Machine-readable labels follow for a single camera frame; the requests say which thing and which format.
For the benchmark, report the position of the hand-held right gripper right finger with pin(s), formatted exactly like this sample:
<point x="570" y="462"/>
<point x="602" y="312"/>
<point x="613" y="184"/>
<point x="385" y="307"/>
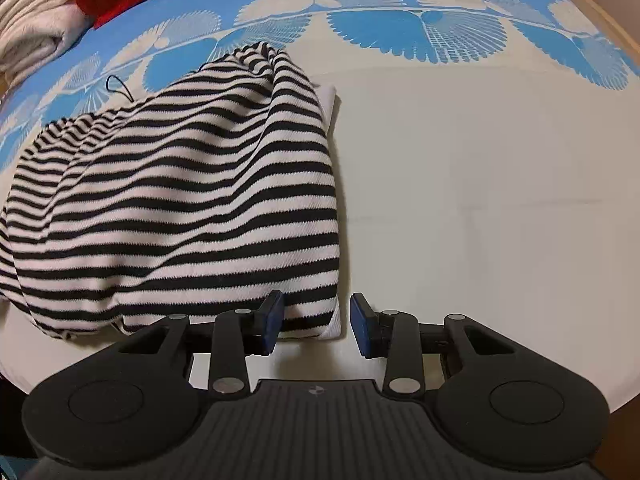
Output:
<point x="362" y="326"/>

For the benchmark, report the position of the blue white printed bed sheet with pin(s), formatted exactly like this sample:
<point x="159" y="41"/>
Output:
<point x="475" y="185"/>

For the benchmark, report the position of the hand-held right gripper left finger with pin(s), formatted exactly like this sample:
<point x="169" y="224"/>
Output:
<point x="270" y="324"/>

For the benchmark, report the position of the white speckled folded quilt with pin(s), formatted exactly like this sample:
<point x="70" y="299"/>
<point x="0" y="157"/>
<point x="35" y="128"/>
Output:
<point x="35" y="35"/>

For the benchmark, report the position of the striped hooded top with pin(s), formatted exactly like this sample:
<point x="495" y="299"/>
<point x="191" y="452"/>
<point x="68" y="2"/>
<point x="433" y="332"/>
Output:
<point x="175" y="185"/>

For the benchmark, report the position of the wooden bed frame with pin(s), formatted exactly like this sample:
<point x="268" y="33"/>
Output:
<point x="600" y="7"/>

